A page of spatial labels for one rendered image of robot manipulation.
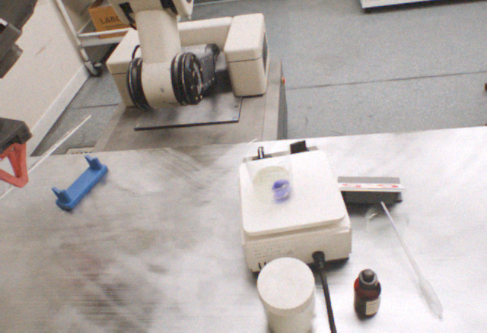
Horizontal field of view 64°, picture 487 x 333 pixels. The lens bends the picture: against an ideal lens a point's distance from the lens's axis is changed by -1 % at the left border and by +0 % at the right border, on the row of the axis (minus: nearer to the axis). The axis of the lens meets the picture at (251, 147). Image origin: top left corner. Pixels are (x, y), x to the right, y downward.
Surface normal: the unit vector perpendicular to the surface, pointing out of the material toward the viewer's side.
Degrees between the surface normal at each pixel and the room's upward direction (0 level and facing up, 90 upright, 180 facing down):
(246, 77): 90
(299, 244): 90
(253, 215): 0
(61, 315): 0
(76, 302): 0
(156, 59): 64
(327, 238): 90
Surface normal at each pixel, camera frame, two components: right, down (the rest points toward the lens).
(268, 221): -0.16, -0.75
